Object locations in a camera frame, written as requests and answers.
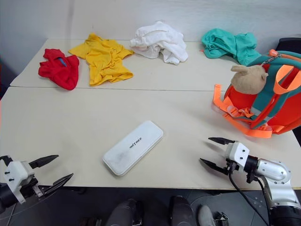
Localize black chair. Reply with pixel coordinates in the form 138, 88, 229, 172
275, 37, 301, 54

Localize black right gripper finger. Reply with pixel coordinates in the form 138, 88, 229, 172
208, 137, 236, 147
199, 158, 230, 176

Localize white crumpled garment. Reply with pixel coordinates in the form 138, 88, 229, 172
129, 21, 189, 66

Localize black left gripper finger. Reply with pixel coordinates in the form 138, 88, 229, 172
29, 154, 60, 170
43, 173, 74, 197

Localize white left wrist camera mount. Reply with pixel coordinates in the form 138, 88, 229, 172
4, 160, 36, 204

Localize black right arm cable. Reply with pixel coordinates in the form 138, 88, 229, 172
228, 173, 271, 226

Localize teal crumpled garment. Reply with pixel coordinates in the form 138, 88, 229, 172
201, 28, 262, 66

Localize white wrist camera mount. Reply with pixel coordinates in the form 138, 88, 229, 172
4, 160, 36, 204
224, 141, 250, 168

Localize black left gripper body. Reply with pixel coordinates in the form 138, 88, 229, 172
19, 177, 48, 201

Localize orange teal backpack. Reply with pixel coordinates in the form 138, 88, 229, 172
211, 49, 301, 138

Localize yellow crumpled shirt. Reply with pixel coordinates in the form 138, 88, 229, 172
68, 32, 135, 87

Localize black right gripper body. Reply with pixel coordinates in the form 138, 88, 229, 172
220, 143, 240, 175

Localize red crumpled garment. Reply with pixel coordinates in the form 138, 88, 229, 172
38, 48, 80, 91

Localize grey rounded shape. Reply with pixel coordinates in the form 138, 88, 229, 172
197, 204, 216, 226

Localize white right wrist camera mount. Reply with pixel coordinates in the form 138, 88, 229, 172
224, 141, 250, 168

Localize dark rounded shape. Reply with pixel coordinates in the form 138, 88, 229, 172
168, 195, 196, 226
105, 198, 144, 226

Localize beige plush toy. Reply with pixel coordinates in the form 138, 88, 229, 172
230, 65, 269, 95

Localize white rectangular case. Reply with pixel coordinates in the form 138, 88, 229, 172
102, 120, 164, 177

